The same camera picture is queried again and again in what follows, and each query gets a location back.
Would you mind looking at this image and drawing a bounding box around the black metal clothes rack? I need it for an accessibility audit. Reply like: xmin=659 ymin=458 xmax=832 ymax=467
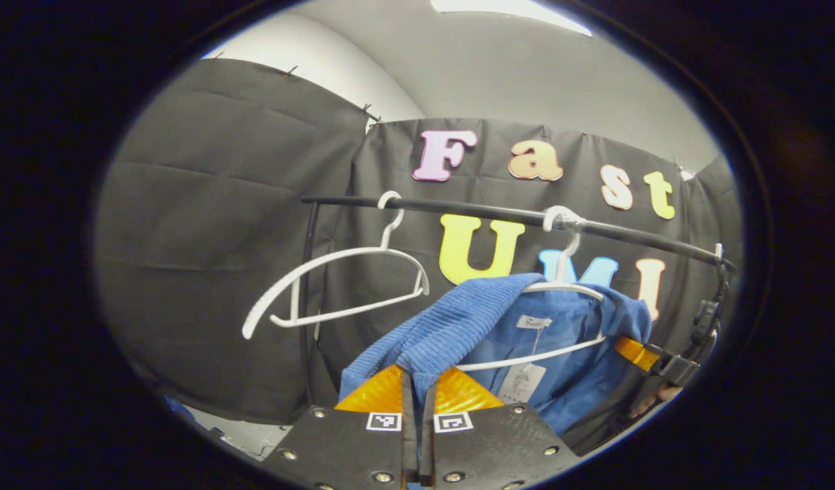
xmin=300 ymin=195 xmax=736 ymax=406

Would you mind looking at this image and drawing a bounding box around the ceiling light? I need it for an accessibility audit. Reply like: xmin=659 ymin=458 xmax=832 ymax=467
xmin=431 ymin=0 xmax=593 ymax=37

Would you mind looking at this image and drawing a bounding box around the white empty hanger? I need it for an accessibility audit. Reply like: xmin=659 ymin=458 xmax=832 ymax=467
xmin=242 ymin=191 xmax=430 ymax=340

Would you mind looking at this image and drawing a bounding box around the blue corduroy jacket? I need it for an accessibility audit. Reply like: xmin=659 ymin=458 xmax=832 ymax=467
xmin=339 ymin=272 xmax=653 ymax=436

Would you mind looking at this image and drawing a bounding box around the white jacket hanger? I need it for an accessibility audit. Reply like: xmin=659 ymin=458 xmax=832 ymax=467
xmin=455 ymin=206 xmax=607 ymax=372

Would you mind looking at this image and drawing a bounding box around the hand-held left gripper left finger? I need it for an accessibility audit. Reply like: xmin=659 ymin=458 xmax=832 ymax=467
xmin=263 ymin=364 xmax=419 ymax=490

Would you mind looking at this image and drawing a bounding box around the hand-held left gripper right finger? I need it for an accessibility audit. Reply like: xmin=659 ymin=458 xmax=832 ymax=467
xmin=418 ymin=366 xmax=581 ymax=490

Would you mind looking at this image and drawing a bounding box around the black backdrop cloth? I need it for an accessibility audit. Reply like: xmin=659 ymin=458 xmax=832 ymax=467
xmin=94 ymin=58 xmax=743 ymax=457

